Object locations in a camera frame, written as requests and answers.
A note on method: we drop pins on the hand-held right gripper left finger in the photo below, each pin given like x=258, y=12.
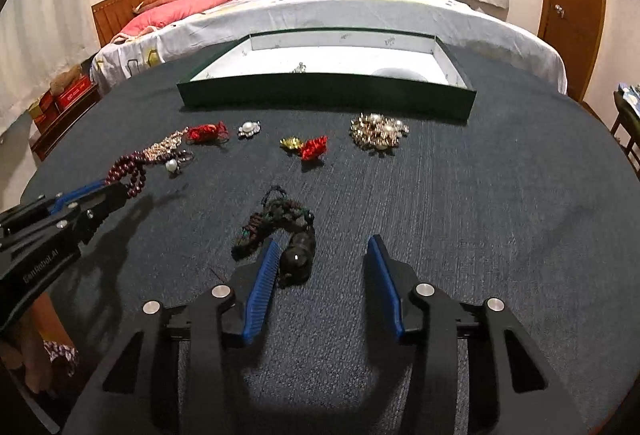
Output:
x=260, y=290

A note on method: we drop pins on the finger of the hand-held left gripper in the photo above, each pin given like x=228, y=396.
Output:
x=80, y=194
x=100, y=210

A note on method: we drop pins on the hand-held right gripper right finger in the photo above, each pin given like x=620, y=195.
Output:
x=385, y=285

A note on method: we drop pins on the red and gold knot ornament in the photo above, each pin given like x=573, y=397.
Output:
x=314, y=149

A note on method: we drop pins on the large gold pearl brooch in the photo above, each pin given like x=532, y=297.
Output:
x=377, y=132

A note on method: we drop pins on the small pearl brooch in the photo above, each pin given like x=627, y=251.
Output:
x=248, y=130

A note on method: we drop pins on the green jewelry box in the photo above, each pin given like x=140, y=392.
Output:
x=325, y=97

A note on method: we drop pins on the wooden nightstand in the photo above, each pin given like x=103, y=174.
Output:
x=55, y=130

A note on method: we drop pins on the dark textured tablecloth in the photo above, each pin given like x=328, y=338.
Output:
x=450, y=215

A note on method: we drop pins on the floral clothing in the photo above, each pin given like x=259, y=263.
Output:
x=62, y=357

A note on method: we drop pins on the red box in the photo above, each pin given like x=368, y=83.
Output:
x=72, y=92

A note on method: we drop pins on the brown plush toy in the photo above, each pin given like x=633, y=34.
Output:
x=65, y=80

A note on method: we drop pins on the white sheer curtain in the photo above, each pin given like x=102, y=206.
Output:
x=45, y=15

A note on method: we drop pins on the wooden headboard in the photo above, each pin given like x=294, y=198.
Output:
x=125, y=10

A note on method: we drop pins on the pale jade bangle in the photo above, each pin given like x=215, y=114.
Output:
x=400, y=74

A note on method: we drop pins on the pink pillow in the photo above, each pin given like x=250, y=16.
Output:
x=185, y=7

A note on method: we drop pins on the bed with patterned sheet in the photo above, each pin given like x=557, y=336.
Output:
x=350, y=10

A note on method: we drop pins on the wooden chair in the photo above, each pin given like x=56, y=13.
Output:
x=625, y=125

